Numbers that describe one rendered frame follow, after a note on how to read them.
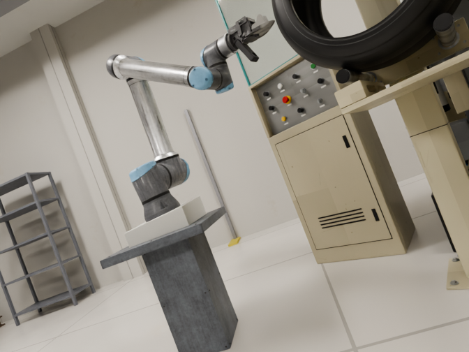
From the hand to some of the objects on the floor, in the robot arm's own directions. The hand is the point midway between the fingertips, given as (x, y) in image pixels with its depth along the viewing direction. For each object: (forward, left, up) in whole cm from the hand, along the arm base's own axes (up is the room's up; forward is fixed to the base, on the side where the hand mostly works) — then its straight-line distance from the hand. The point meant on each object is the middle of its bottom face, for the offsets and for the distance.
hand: (271, 24), depth 115 cm
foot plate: (+34, +14, -126) cm, 131 cm away
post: (+34, +14, -126) cm, 131 cm away
